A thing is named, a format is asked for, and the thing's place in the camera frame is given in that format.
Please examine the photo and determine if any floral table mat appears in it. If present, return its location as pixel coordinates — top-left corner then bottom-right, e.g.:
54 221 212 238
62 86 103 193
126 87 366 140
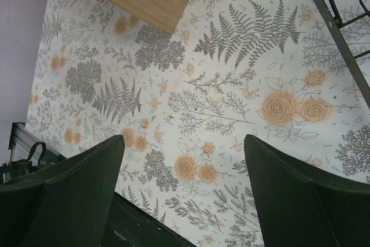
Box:
26 0 369 246

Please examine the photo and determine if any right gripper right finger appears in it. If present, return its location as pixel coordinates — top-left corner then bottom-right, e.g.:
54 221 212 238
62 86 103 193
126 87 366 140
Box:
244 135 369 246

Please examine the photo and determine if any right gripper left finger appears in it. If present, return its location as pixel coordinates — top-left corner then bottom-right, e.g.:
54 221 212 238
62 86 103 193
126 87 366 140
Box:
1 135 125 246

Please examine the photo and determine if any black wire dish rack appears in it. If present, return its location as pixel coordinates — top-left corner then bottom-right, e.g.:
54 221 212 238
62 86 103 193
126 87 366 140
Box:
313 0 369 102

